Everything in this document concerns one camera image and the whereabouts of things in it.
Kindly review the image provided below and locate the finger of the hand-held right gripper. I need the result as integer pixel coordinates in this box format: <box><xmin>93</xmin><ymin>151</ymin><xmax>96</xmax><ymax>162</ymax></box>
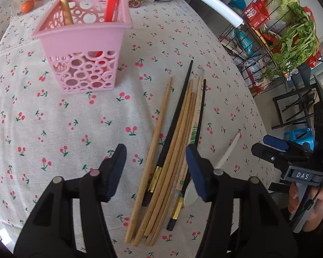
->
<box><xmin>251</xmin><ymin>143</ymin><xmax>288</xmax><ymax>167</ymax></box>
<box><xmin>263</xmin><ymin>134</ymin><xmax>291</xmax><ymax>151</ymax></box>

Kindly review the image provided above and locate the cherry print tablecloth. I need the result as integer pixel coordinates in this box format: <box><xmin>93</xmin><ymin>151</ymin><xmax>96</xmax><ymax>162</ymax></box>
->
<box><xmin>0</xmin><ymin>0</ymin><xmax>275</xmax><ymax>258</ymax></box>

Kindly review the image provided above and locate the teal snack packet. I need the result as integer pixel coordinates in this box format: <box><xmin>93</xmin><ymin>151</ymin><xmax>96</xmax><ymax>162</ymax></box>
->
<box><xmin>235</xmin><ymin>29</ymin><xmax>255</xmax><ymax>57</ymax></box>

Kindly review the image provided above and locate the white kitchen appliance with handle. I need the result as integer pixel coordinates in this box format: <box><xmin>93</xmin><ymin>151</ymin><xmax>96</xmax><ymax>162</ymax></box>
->
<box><xmin>144</xmin><ymin>0</ymin><xmax>244</xmax><ymax>29</ymax></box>

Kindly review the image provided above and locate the black wire rack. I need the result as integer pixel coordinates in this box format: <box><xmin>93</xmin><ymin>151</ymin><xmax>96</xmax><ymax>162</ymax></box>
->
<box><xmin>219</xmin><ymin>0</ymin><xmax>323</xmax><ymax>97</ymax></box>

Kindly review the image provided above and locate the blue plastic bag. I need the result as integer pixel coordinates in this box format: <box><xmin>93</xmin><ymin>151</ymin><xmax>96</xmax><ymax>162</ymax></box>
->
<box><xmin>229</xmin><ymin>0</ymin><xmax>247</xmax><ymax>10</ymax></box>

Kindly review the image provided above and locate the white plastic spoon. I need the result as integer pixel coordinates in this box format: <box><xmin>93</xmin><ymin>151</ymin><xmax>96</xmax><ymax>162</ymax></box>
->
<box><xmin>183</xmin><ymin>130</ymin><xmax>241</xmax><ymax>207</ymax></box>

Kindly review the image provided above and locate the leafy green vegetable bunch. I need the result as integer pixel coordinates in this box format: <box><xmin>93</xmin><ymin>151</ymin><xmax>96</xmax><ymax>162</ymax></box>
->
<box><xmin>261</xmin><ymin>4</ymin><xmax>321</xmax><ymax>79</ymax></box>

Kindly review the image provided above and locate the wooden chopstick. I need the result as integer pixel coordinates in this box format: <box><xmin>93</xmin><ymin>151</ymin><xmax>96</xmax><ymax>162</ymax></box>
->
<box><xmin>132</xmin><ymin>81</ymin><xmax>193</xmax><ymax>247</ymax></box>
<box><xmin>148</xmin><ymin>96</ymin><xmax>199</xmax><ymax>246</ymax></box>
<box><xmin>143</xmin><ymin>93</ymin><xmax>196</xmax><ymax>238</ymax></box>
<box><xmin>56</xmin><ymin>0</ymin><xmax>74</xmax><ymax>25</ymax></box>
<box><xmin>124</xmin><ymin>77</ymin><xmax>173</xmax><ymax>244</ymax></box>
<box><xmin>152</xmin><ymin>76</ymin><xmax>203</xmax><ymax>246</ymax></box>

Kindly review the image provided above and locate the blue plastic container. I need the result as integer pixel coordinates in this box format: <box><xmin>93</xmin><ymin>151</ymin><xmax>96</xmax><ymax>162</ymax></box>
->
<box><xmin>284</xmin><ymin>129</ymin><xmax>314</xmax><ymax>151</ymax></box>

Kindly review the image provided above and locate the person's right hand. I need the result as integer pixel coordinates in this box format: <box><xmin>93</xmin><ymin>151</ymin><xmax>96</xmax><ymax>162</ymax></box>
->
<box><xmin>287</xmin><ymin>183</ymin><xmax>323</xmax><ymax>233</ymax></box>

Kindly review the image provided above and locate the red plastic utensil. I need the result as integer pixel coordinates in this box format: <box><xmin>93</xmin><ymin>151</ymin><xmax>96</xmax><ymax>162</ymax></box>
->
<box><xmin>93</xmin><ymin>0</ymin><xmax>126</xmax><ymax>60</ymax></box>

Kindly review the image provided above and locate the black chopstick with gold band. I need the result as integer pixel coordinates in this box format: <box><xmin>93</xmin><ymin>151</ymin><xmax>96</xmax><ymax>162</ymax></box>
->
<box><xmin>142</xmin><ymin>60</ymin><xmax>193</xmax><ymax>207</ymax></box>
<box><xmin>166</xmin><ymin>79</ymin><xmax>207</xmax><ymax>231</ymax></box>

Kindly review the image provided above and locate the red plastic bag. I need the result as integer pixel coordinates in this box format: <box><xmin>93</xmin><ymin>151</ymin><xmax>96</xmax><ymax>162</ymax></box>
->
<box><xmin>303</xmin><ymin>7</ymin><xmax>323</xmax><ymax>68</ymax></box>

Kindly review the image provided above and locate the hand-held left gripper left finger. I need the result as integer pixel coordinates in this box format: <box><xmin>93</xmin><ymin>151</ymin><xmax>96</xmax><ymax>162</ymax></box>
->
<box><xmin>13</xmin><ymin>144</ymin><xmax>127</xmax><ymax>258</ymax></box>

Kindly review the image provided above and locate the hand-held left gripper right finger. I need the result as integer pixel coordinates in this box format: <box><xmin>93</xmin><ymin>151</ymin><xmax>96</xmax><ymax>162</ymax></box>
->
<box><xmin>185</xmin><ymin>144</ymin><xmax>298</xmax><ymax>258</ymax></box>

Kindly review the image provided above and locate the red shopping bag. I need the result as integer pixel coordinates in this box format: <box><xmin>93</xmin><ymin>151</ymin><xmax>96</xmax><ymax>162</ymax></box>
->
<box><xmin>244</xmin><ymin>0</ymin><xmax>271</xmax><ymax>30</ymax></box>

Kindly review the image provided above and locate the pink perforated plastic basket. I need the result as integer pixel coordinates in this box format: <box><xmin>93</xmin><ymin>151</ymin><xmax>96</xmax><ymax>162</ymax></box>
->
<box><xmin>31</xmin><ymin>0</ymin><xmax>133</xmax><ymax>94</ymax></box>

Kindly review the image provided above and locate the black metal frame stand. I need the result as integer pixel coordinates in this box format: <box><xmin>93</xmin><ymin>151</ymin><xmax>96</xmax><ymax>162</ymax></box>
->
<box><xmin>273</xmin><ymin>87</ymin><xmax>321</xmax><ymax>131</ymax></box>

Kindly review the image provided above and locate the wooden chopstick in basket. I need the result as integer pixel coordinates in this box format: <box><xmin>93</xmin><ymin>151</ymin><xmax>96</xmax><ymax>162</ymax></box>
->
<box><xmin>56</xmin><ymin>0</ymin><xmax>74</xmax><ymax>25</ymax></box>

